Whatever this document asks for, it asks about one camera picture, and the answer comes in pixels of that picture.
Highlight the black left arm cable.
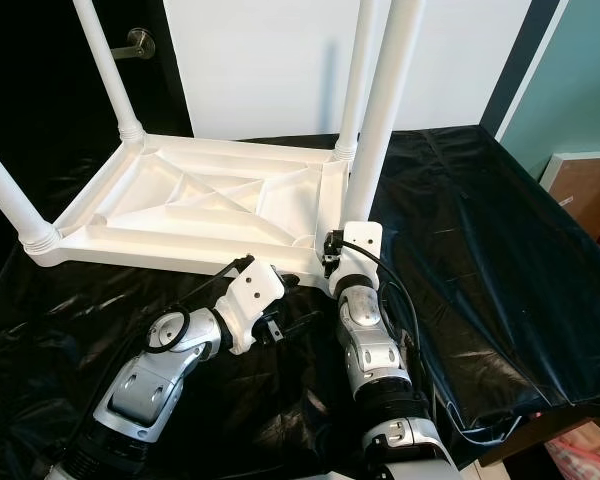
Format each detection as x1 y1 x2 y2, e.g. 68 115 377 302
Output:
155 255 253 356

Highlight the red object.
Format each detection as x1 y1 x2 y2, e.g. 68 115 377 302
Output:
545 415 600 480

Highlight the dark grey window frame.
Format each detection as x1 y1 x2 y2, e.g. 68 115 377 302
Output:
480 0 571 136

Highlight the black plastic table cover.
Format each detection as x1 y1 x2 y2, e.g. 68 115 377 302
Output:
0 123 600 480

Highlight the black door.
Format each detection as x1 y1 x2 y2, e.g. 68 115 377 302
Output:
0 0 193 291

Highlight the white plastic table top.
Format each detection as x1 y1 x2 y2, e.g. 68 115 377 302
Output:
30 133 356 286

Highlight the white plastic table leg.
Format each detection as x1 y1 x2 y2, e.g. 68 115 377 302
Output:
333 0 381 161
0 135 61 266
72 0 144 146
340 0 426 231

